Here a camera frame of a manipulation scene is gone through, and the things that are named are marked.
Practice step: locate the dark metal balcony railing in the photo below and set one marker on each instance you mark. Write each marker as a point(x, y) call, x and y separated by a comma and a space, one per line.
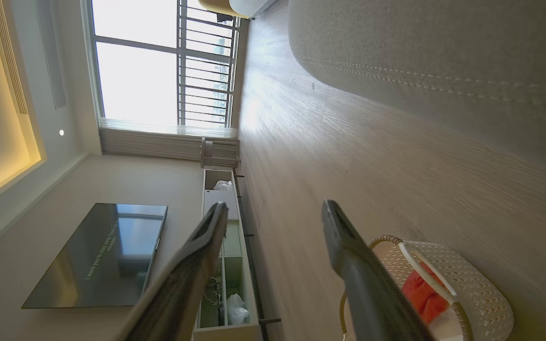
point(206, 76)

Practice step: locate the white slatted rack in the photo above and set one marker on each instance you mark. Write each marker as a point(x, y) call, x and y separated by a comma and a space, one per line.
point(218, 154)

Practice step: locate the large white plastic bag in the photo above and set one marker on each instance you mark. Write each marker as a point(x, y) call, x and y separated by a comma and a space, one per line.
point(236, 310)

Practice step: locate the large bright window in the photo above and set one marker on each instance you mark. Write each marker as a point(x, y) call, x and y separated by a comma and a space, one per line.
point(135, 71)

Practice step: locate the grey fabric sofa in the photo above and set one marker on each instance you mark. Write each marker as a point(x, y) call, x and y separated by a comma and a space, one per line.
point(443, 42)

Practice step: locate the white open shelf cabinet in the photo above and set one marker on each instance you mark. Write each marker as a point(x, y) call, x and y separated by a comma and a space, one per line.
point(247, 284)

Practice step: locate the long ceiling air vent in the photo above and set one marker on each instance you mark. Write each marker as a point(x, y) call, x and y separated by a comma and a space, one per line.
point(10, 57)

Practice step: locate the white perforated laundry basket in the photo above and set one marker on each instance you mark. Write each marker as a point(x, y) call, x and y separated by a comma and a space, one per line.
point(477, 293)

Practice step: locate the black flat screen television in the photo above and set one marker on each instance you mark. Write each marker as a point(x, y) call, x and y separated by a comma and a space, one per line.
point(102, 255)

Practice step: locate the red and white garment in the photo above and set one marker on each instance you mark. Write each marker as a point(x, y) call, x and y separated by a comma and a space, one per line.
point(422, 293)

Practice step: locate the small white plastic bag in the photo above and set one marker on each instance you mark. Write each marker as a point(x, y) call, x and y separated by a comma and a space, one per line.
point(223, 185)

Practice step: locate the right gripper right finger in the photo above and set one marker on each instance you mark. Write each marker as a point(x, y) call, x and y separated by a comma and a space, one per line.
point(368, 284)

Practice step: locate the yellow chair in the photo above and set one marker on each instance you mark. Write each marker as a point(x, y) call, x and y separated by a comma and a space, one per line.
point(216, 5)

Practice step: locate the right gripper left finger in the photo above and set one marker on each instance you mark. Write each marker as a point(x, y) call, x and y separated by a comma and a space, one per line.
point(183, 279)

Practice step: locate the white pleated curtain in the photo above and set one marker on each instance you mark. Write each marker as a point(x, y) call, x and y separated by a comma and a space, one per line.
point(159, 142)

